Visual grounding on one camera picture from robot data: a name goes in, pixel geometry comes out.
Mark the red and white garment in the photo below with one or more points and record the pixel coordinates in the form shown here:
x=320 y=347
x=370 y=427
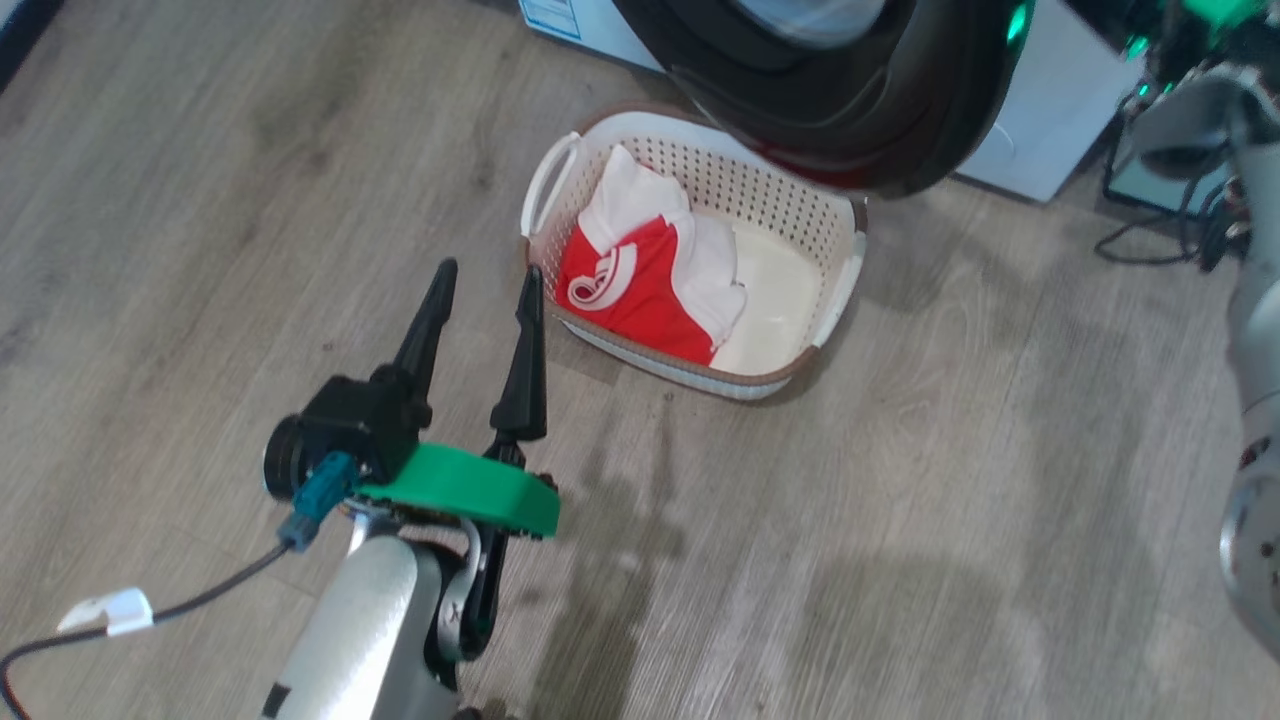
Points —
x=640 y=300

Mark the cream perforated laundry basket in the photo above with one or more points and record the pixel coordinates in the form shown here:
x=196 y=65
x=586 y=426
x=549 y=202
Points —
x=775 y=300

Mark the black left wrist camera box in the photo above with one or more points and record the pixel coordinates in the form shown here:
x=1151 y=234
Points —
x=345 y=425

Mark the blue white energy label sticker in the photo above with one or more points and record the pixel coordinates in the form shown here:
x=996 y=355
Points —
x=550 y=15

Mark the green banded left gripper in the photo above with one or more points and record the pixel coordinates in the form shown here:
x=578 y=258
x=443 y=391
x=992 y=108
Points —
x=470 y=490

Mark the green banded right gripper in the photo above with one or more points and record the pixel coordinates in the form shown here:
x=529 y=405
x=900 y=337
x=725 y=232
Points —
x=1190 y=35

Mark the black round washing machine door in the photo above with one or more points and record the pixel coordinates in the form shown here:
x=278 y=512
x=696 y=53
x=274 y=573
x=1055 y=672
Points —
x=880 y=100

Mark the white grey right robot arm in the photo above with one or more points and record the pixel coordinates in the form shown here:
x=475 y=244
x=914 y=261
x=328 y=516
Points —
x=1260 y=330

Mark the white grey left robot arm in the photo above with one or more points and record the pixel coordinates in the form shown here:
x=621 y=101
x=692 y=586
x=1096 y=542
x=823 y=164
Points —
x=370 y=620

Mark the white front-load washing machine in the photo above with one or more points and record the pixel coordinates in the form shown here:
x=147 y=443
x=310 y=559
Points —
x=1050 y=100

